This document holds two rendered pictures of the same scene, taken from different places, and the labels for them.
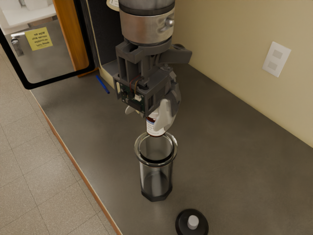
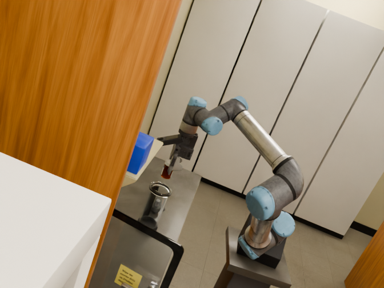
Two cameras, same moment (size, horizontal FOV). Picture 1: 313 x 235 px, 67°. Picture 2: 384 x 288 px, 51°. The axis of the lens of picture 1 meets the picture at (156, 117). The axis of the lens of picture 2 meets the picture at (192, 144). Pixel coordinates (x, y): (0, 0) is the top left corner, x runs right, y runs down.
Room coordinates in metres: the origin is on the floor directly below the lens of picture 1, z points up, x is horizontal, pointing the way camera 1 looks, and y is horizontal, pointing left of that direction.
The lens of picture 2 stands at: (1.52, 1.09, 2.08)
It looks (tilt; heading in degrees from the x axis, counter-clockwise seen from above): 22 degrees down; 221
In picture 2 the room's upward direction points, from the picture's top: 21 degrees clockwise
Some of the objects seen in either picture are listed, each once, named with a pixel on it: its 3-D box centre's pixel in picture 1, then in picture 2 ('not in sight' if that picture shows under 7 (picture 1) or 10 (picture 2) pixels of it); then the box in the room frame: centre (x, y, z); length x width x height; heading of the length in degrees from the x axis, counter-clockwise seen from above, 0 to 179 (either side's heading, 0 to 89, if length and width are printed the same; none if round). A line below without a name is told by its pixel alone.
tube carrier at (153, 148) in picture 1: (155, 167); (154, 206); (0.34, 0.00, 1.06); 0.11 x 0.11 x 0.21
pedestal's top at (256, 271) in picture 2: not in sight; (256, 256); (-0.14, 0.35, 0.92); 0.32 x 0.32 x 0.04; 45
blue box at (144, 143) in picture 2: not in sight; (130, 149); (0.81, 0.27, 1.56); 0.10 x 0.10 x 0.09; 38
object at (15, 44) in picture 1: (17, 48); not in sight; (0.75, 0.50, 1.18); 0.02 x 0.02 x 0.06; 29
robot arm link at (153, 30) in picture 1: (149, 21); (188, 127); (0.32, 0.01, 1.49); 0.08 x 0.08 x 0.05
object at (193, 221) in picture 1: (192, 224); not in sight; (0.21, -0.10, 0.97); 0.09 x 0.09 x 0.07
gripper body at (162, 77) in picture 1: (146, 70); (184, 143); (0.32, 0.02, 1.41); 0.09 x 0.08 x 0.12; 143
